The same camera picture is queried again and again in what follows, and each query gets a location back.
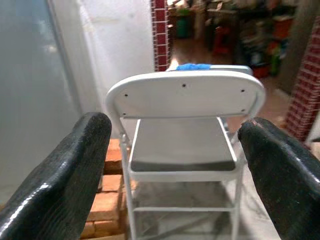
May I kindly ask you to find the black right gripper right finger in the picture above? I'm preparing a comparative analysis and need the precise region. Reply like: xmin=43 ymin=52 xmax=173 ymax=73
xmin=237 ymin=117 xmax=320 ymax=240

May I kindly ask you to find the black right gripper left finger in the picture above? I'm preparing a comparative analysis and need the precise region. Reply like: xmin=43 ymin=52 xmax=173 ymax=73
xmin=0 ymin=111 xmax=113 ymax=240

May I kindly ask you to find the grey metal fridge body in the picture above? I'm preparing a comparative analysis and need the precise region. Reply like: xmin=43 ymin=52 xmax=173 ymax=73
xmin=0 ymin=0 xmax=85 ymax=200

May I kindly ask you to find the red brick pile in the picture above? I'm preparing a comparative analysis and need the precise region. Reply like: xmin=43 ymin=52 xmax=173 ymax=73
xmin=79 ymin=138 xmax=132 ymax=240

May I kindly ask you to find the red brick pattern pillar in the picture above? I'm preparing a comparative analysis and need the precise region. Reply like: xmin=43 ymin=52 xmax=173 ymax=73
xmin=284 ymin=22 xmax=320 ymax=142
xmin=150 ymin=0 xmax=174 ymax=72

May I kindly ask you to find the white metal folding chair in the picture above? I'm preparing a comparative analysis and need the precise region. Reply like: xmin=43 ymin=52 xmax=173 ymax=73
xmin=104 ymin=69 xmax=266 ymax=240

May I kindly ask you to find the cluttered storage shelf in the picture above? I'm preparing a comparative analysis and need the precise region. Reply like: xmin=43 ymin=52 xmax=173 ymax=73
xmin=234 ymin=0 xmax=299 ymax=79

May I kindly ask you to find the blue crumpled cloth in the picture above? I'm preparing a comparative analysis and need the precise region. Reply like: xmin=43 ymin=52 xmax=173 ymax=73
xmin=175 ymin=62 xmax=211 ymax=72

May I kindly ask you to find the red plastic stool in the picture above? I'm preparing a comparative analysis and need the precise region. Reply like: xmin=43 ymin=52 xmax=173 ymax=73
xmin=212 ymin=24 xmax=231 ymax=56

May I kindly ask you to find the green plastic bin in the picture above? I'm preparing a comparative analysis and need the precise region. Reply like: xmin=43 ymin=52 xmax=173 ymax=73
xmin=175 ymin=16 xmax=193 ymax=39

